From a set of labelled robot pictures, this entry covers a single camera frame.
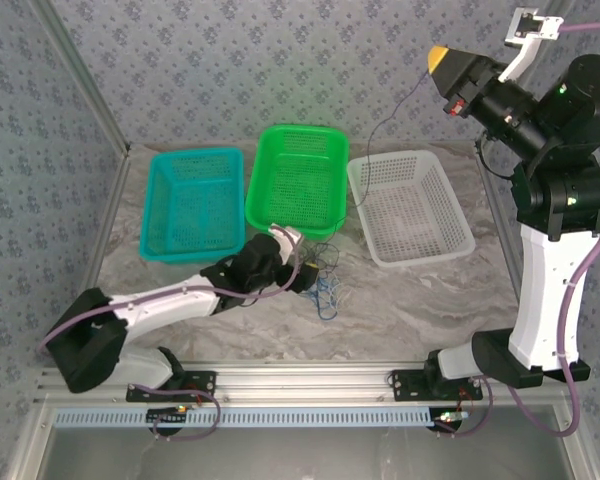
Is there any aluminium table side rail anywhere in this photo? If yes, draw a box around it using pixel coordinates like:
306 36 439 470
4 147 132 480
474 139 600 480

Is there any small black controller board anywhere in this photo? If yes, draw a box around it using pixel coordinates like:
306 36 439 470
146 405 190 425
432 409 470 432

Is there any green plastic mesh basket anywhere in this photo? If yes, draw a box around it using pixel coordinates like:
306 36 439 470
244 123 351 240

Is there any thin dark purple cable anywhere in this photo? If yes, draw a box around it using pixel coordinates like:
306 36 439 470
299 67 434 274

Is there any white plastic mesh basket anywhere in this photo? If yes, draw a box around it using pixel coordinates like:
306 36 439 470
347 149 477 269

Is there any teal plastic mesh basket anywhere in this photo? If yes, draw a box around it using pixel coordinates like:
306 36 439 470
138 147 246 265

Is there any left arm purple camera cable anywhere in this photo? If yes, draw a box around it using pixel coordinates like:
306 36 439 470
38 223 306 354

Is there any light blue slotted cable duct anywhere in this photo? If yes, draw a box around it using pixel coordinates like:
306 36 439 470
54 407 437 427

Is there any thin blue cable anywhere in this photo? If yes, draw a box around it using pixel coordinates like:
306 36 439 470
299 274 341 321
307 279 341 322

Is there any arm purple camera cable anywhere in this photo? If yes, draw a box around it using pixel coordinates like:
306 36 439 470
507 20 600 439
38 223 306 354

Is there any grey metal lower panel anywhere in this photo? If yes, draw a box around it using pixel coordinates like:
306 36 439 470
44 405 576 480

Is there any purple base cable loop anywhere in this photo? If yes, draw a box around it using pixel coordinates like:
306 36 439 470
128 383 223 442
433 377 490 439

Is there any right arm purple camera cable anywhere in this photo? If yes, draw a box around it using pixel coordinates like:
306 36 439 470
507 20 600 439

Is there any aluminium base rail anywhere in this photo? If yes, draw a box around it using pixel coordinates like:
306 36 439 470
34 362 576 402

